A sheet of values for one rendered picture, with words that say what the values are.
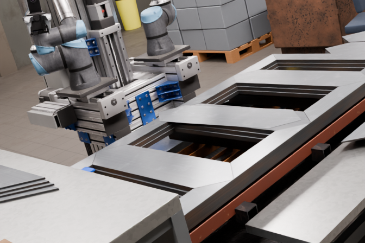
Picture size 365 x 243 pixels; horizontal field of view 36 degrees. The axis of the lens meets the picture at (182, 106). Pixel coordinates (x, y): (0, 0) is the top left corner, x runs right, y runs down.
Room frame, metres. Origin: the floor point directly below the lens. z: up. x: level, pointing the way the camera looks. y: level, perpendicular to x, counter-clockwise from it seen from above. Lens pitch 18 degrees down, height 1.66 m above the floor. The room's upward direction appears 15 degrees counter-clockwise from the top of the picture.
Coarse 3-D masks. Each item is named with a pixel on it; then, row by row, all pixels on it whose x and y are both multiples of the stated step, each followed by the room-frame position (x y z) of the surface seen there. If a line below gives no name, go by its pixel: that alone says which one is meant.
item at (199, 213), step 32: (288, 64) 2.79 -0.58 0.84; (320, 64) 2.65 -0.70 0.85; (352, 64) 2.52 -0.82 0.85; (224, 96) 2.56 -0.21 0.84; (288, 96) 2.39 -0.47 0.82; (320, 96) 2.27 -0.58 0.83; (352, 96) 2.11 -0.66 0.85; (160, 128) 2.30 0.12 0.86; (192, 128) 2.25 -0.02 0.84; (224, 128) 2.12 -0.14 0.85; (256, 128) 1.99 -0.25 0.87; (320, 128) 1.95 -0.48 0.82; (224, 192) 1.59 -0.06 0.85; (192, 224) 1.49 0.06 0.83
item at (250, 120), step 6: (258, 108) 2.20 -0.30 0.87; (264, 108) 2.18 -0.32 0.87; (270, 108) 2.16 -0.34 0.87; (252, 114) 2.15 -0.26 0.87; (258, 114) 2.13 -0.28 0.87; (264, 114) 2.11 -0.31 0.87; (246, 120) 2.10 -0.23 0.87; (252, 120) 2.08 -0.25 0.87; (258, 120) 2.06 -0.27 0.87; (240, 126) 2.05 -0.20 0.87; (246, 126) 2.03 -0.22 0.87
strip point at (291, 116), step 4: (288, 112) 2.07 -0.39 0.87; (292, 112) 2.06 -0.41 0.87; (284, 116) 2.04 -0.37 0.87; (288, 116) 2.03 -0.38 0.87; (292, 116) 2.02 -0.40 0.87; (296, 116) 2.01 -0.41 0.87; (280, 120) 2.00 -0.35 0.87; (284, 120) 2.00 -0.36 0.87; (288, 120) 1.98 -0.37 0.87; (292, 120) 1.97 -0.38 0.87; (296, 120) 1.96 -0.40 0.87; (276, 124) 1.98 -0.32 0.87; (280, 124) 1.97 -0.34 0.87; (284, 124) 1.96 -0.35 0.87; (268, 128) 1.96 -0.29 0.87
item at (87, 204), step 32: (0, 160) 1.85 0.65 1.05; (32, 160) 1.76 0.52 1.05; (64, 192) 1.44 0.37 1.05; (96, 192) 1.38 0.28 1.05; (128, 192) 1.33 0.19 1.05; (160, 192) 1.28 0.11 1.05; (0, 224) 1.34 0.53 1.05; (32, 224) 1.29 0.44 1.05; (64, 224) 1.25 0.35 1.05; (96, 224) 1.20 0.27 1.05; (128, 224) 1.16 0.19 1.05
